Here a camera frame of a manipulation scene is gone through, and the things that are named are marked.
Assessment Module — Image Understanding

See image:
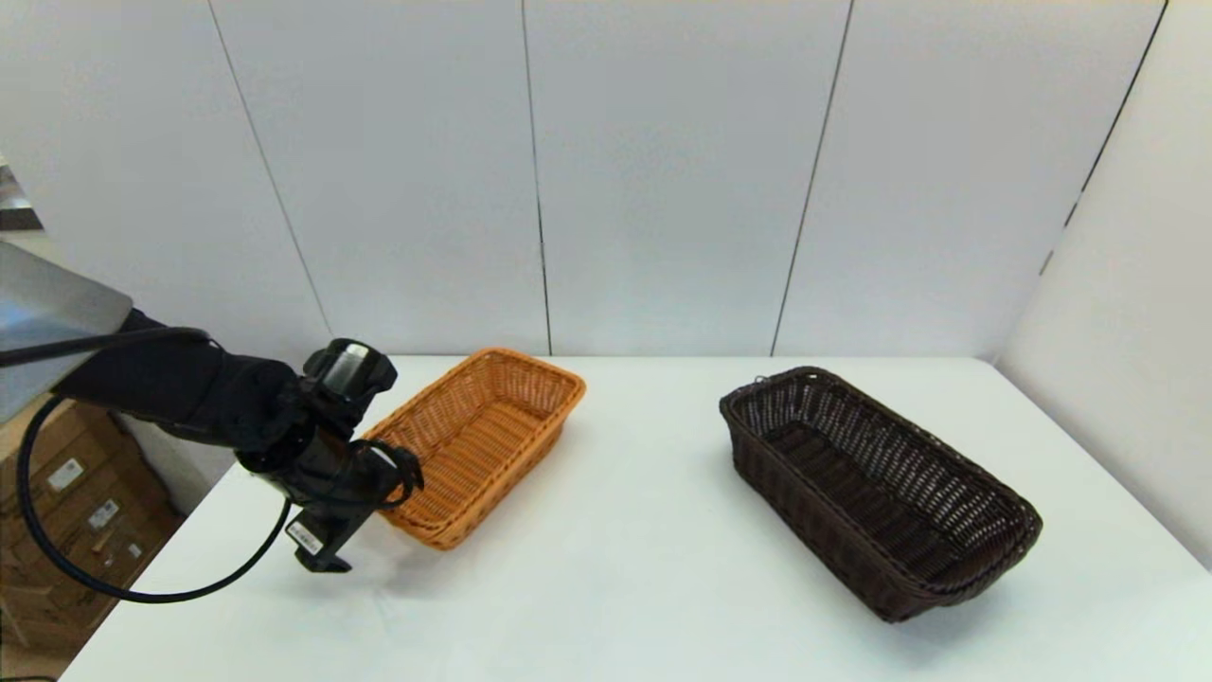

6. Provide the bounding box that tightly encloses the orange wicker basket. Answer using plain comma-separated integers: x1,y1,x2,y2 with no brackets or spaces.
363,347,587,551

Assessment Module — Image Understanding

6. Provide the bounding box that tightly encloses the dark brown wicker basket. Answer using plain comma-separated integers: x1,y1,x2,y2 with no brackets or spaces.
718,366,1044,624

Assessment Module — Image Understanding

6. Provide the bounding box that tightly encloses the brown cardboard box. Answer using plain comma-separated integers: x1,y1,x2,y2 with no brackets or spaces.
0,398,134,517
0,455,167,579
0,507,186,655

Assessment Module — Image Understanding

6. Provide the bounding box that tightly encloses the grey metal background fixture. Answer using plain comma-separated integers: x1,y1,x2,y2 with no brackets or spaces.
0,156,46,233

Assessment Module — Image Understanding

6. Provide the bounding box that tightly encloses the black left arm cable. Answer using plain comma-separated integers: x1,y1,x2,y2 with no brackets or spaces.
0,327,294,604

